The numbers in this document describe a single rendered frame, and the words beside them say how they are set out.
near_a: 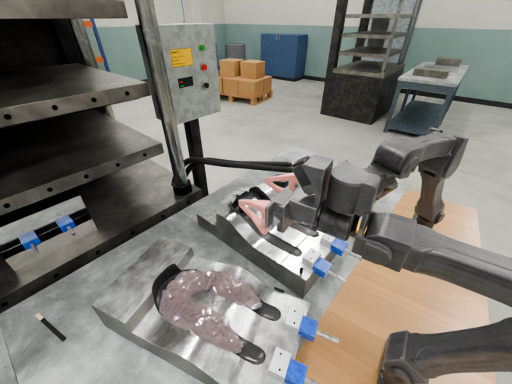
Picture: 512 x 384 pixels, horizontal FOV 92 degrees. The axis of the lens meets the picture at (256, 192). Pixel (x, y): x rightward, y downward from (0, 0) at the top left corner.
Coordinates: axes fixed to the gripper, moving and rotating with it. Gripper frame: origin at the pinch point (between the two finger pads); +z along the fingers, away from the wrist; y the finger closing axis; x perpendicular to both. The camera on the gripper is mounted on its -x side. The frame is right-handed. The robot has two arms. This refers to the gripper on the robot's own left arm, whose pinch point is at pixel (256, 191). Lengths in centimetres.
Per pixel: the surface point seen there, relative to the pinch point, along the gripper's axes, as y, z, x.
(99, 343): 32, 28, 39
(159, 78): -28, 61, -12
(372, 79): -412, 55, 49
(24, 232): 28, 75, 28
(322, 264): -14.9, -13.0, 29.6
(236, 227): -12.4, 16.4, 27.7
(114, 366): 33, 20, 39
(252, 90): -397, 270, 85
